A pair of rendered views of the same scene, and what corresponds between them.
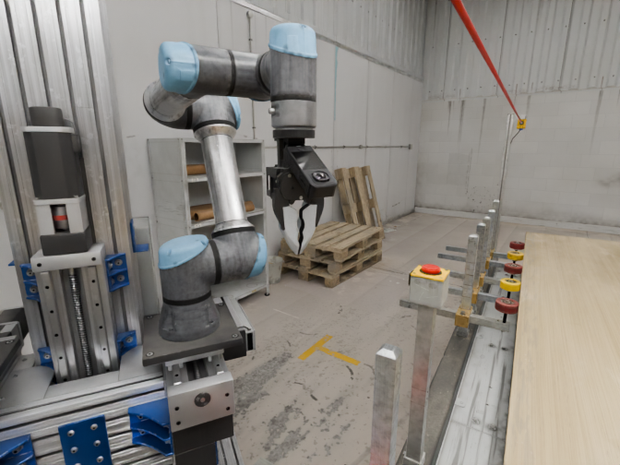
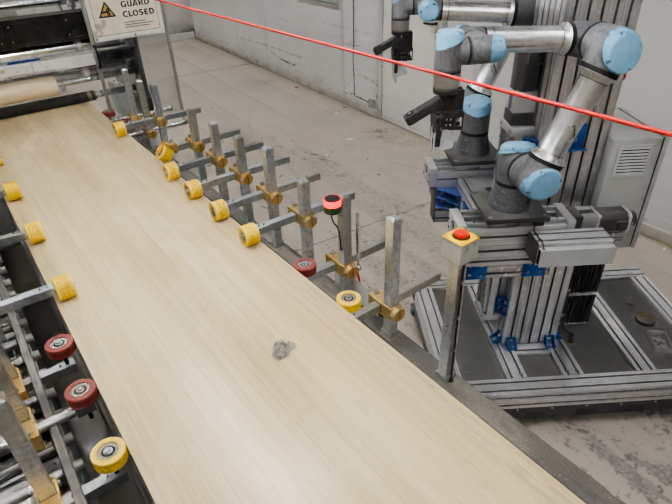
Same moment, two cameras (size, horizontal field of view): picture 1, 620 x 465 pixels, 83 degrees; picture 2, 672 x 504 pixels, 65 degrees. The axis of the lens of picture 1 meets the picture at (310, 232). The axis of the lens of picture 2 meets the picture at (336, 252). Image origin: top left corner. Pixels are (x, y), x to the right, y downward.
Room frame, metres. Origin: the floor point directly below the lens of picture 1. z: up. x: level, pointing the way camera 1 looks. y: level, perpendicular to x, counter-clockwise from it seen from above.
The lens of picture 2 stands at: (0.88, -1.49, 1.96)
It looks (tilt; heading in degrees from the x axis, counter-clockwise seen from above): 33 degrees down; 112
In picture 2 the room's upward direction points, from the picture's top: 2 degrees counter-clockwise
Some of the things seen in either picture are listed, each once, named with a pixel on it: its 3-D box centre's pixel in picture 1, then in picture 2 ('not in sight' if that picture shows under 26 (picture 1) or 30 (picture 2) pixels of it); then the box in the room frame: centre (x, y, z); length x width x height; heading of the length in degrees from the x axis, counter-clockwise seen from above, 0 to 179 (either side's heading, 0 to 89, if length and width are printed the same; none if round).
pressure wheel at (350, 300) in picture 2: not in sight; (348, 310); (0.40, -0.24, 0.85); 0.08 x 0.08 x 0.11
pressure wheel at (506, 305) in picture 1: (505, 314); not in sight; (1.25, -0.76, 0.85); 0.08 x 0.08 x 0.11
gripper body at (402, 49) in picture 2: not in sight; (401, 45); (0.27, 0.80, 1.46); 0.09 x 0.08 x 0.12; 24
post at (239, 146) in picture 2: not in sight; (244, 185); (-0.34, 0.40, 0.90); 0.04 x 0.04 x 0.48; 58
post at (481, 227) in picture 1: (475, 272); not in sight; (1.57, -0.79, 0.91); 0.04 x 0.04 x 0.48; 58
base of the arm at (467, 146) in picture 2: not in sight; (473, 140); (0.62, 0.76, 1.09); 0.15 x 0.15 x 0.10
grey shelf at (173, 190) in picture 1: (216, 227); not in sight; (3.10, 0.86, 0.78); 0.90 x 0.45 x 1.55; 144
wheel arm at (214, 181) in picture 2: not in sight; (242, 172); (-0.36, 0.43, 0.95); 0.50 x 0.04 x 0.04; 58
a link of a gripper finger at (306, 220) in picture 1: (302, 225); (443, 145); (0.62, 0.01, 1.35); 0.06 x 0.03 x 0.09; 24
